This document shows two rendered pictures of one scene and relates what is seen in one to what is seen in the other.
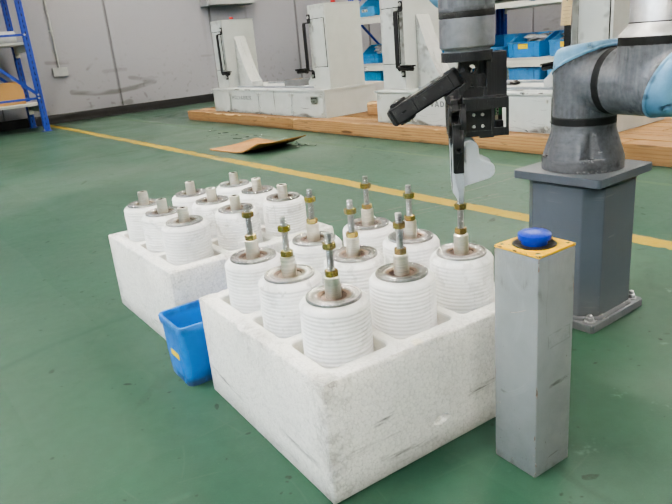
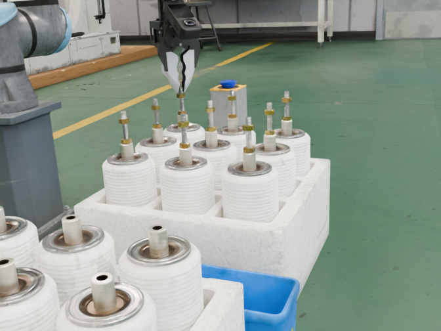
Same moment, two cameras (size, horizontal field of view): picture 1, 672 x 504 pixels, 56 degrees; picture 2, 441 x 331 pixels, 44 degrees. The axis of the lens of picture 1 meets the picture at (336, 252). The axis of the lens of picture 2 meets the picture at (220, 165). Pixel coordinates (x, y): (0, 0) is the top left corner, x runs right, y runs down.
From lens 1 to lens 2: 172 cm
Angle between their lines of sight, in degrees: 115
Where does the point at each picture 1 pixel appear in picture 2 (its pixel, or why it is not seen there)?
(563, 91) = (12, 43)
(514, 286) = (242, 106)
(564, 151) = (28, 90)
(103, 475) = (432, 318)
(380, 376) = not seen: hidden behind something
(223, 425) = (319, 298)
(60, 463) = not seen: outside the picture
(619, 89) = (50, 35)
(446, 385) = not seen: hidden behind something
